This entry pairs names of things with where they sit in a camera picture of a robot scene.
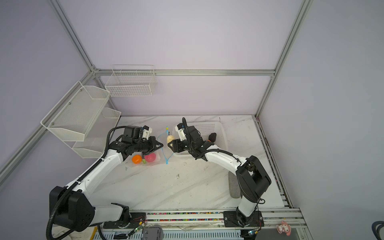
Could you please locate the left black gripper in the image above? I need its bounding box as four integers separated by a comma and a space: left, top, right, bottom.
133, 136, 164, 156

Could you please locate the pink toy dragon fruit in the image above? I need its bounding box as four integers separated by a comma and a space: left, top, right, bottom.
144, 153, 157, 163

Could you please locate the cream toy pear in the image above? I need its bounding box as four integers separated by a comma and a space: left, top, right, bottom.
167, 135, 175, 144

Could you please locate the white plastic basket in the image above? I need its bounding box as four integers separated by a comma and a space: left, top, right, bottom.
170, 121, 229, 158

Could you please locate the clear zip top bag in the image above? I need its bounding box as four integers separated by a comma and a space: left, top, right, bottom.
128, 126, 174, 166

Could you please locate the orange toy fruit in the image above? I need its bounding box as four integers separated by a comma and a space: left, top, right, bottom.
132, 155, 143, 165

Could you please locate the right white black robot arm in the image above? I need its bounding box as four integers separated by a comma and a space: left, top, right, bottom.
167, 124, 272, 227

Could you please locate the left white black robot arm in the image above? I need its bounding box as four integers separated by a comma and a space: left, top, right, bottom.
46, 136, 164, 240

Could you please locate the grey felt eraser block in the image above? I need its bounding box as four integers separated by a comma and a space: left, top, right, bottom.
228, 172, 242, 199

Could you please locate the white two-tier mesh shelf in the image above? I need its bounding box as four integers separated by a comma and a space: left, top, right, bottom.
41, 82, 121, 159

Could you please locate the grey power adapter box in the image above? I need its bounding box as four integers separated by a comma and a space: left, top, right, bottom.
142, 226, 164, 240

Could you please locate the pink plush toy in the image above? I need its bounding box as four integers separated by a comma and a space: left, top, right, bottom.
276, 221, 292, 236

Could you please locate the white cloth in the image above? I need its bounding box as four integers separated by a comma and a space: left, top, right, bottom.
50, 226, 97, 240

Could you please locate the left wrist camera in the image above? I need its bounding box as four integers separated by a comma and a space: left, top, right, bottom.
122, 126, 153, 143

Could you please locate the white wire wall basket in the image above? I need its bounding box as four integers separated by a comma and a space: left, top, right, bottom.
105, 65, 157, 97

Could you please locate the left black corrugated cable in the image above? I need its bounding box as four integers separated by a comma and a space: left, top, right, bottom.
45, 125, 127, 240

